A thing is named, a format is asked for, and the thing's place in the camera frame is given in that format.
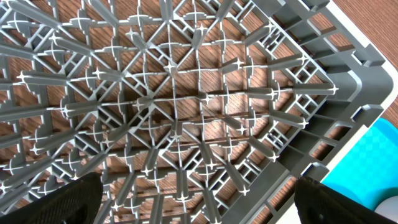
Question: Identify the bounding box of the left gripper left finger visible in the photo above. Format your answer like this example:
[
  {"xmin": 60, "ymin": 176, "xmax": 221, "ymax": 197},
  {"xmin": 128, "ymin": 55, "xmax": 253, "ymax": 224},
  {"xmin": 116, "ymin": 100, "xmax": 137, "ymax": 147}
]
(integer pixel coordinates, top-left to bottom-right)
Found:
[{"xmin": 1, "ymin": 172, "xmax": 103, "ymax": 224}]

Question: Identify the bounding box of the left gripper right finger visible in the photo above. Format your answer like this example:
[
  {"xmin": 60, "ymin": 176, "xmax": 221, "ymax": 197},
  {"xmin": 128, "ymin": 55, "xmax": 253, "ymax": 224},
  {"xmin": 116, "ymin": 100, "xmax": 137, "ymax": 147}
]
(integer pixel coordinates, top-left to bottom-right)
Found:
[{"xmin": 294, "ymin": 176, "xmax": 394, "ymax": 224}]

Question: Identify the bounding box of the large pink dinner plate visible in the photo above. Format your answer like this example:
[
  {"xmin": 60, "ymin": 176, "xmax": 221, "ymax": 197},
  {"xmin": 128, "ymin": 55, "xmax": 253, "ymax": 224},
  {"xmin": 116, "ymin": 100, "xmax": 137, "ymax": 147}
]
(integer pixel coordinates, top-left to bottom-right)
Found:
[{"xmin": 375, "ymin": 196, "xmax": 398, "ymax": 223}]

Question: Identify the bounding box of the grey plastic dishwasher rack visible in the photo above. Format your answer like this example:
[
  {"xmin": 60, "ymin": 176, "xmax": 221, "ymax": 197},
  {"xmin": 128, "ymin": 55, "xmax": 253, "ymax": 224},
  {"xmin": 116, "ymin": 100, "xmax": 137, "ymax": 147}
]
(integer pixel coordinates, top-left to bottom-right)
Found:
[{"xmin": 1, "ymin": 0, "xmax": 397, "ymax": 223}]

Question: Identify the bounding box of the teal plastic serving tray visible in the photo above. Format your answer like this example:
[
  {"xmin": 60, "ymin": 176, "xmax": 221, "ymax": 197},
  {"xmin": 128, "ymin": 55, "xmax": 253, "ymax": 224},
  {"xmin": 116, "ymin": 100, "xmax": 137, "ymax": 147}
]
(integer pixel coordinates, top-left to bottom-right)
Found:
[{"xmin": 322, "ymin": 118, "xmax": 397, "ymax": 210}]

